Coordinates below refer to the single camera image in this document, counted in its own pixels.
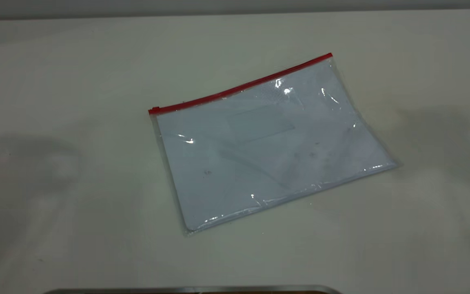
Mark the silver metal bar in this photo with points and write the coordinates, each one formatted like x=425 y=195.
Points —
x=194 y=290

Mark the red zipper slider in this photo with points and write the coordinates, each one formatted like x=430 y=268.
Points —
x=154 y=110

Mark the clear plastic red-zip bag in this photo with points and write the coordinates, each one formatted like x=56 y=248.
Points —
x=267 y=155

